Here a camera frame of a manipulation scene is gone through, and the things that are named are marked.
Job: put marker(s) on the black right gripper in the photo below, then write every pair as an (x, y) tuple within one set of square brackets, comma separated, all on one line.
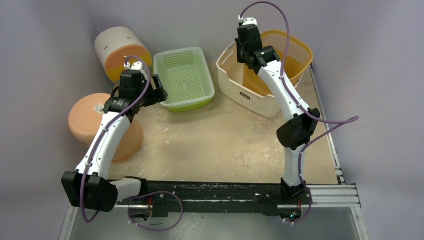
[(241, 46)]

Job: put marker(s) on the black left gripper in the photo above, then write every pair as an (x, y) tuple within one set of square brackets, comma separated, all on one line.
[(157, 95)]

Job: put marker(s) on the white perforated strainer tray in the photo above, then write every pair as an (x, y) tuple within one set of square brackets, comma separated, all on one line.
[(185, 76)]

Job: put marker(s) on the cream perforated storage basket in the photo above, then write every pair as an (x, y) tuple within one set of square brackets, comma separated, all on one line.
[(230, 83)]

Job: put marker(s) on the yellow perforated plastic basket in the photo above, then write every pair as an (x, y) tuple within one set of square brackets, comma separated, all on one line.
[(298, 59)]

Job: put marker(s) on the peach round plastic bucket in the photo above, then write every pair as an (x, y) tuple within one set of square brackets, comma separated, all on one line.
[(85, 118)]

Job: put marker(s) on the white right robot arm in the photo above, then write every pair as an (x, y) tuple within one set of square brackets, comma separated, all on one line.
[(300, 120)]

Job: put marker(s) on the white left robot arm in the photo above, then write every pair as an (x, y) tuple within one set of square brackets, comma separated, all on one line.
[(88, 186)]

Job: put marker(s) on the green plastic outer tray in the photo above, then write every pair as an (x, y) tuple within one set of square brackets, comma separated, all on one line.
[(188, 107)]

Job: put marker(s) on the white orange cylindrical bin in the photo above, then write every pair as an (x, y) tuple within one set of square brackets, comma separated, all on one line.
[(113, 45)]

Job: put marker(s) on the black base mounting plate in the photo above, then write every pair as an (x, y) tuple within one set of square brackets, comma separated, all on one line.
[(268, 199)]

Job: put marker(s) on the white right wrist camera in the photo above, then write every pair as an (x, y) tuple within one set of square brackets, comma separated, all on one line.
[(246, 21)]

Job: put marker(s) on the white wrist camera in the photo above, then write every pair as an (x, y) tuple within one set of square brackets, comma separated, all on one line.
[(246, 21), (137, 66)]

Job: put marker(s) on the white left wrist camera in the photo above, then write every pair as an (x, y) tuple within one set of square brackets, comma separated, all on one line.
[(137, 66)]

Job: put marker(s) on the aluminium frame rails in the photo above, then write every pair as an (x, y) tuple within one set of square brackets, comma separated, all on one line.
[(321, 195)]

